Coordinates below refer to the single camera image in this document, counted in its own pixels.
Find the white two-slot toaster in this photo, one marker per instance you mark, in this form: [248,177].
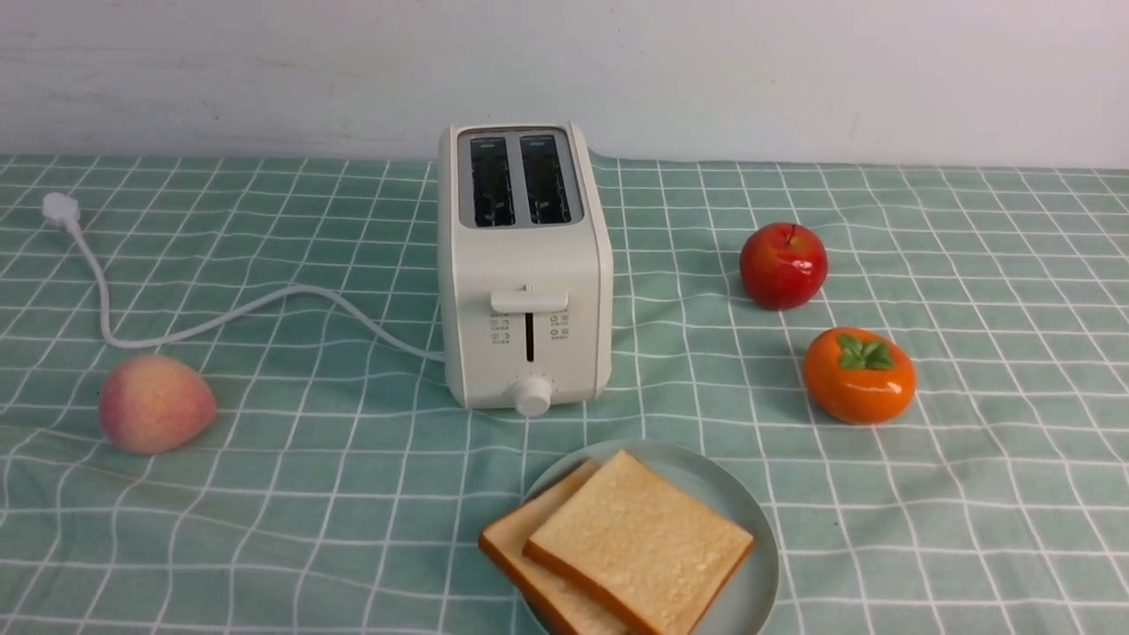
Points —
[524,267]

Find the red apple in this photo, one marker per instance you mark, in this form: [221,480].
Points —
[783,265]

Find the green checkered tablecloth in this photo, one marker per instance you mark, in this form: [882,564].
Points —
[341,490]

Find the orange persimmon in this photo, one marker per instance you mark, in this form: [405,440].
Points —
[858,377]

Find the light blue round plate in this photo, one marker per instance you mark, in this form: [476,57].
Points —
[746,603]

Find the pink peach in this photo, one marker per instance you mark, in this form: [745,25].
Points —
[152,404]

